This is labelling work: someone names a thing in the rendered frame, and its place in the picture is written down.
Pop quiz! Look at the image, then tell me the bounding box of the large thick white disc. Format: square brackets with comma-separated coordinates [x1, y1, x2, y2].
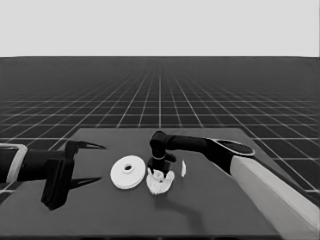
[110, 154, 147, 191]

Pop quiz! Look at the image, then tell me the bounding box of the white round carrier with pins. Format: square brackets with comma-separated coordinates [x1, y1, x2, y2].
[145, 168, 176, 196]

